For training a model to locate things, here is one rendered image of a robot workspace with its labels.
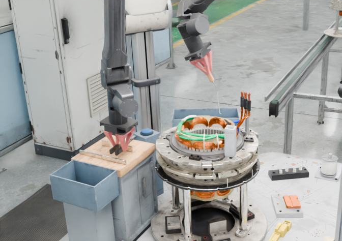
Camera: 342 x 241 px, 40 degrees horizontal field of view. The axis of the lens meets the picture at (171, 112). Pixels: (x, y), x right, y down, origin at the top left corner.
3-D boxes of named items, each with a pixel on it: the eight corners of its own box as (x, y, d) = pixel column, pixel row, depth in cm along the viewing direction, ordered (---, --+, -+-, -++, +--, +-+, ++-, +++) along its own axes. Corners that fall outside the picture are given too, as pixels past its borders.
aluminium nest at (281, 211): (303, 217, 162) (303, 211, 161) (276, 217, 162) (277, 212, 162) (295, 198, 173) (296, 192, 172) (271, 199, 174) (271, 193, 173)
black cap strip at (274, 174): (309, 177, 187) (309, 172, 186) (272, 180, 186) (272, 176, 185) (304, 171, 191) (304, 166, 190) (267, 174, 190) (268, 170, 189)
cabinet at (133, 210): (127, 249, 150) (120, 177, 141) (82, 234, 159) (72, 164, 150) (159, 217, 166) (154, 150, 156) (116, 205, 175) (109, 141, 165)
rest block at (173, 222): (179, 219, 158) (179, 213, 157) (180, 229, 153) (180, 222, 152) (167, 219, 158) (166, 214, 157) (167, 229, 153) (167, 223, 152)
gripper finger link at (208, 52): (220, 67, 171) (209, 44, 169) (211, 76, 166) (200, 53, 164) (206, 71, 176) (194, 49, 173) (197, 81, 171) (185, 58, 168)
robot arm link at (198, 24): (199, 8, 170) (178, 1, 166) (217, 2, 161) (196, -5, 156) (194, 40, 170) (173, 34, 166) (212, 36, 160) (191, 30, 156)
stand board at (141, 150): (120, 177, 141) (120, 170, 140) (71, 165, 150) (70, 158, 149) (155, 150, 157) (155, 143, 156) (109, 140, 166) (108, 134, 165)
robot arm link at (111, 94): (121, 81, 142) (104, 84, 140) (130, 88, 137) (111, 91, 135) (123, 102, 145) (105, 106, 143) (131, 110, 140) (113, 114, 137)
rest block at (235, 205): (238, 215, 159) (238, 209, 158) (229, 207, 163) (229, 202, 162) (249, 211, 161) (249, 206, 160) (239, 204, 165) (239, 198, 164)
